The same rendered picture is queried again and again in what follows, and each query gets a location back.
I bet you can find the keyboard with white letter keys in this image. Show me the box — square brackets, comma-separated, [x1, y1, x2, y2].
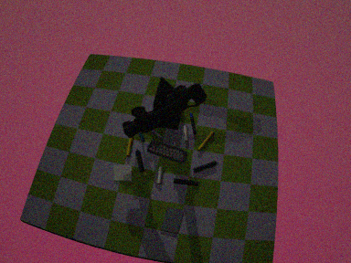
[146, 140, 187, 163]

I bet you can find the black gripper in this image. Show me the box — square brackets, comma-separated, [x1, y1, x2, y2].
[122, 121, 161, 128]

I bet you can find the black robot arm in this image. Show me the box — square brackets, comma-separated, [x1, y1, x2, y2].
[123, 84, 207, 139]

